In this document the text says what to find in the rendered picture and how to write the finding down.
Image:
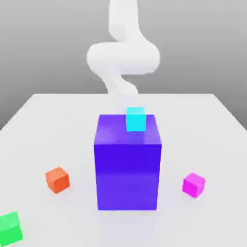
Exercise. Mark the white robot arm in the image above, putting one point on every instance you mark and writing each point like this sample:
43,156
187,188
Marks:
123,57

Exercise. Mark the small cyan cube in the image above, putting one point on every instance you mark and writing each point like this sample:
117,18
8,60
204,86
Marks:
135,120

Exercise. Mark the small orange cube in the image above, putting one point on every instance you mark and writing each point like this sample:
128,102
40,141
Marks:
57,180

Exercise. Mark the small magenta cube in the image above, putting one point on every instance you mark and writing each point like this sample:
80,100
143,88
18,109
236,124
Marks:
193,185

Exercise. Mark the small green cube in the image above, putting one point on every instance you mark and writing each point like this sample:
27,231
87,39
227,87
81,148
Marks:
9,229

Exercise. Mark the large purple box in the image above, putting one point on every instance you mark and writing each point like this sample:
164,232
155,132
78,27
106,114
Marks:
127,173

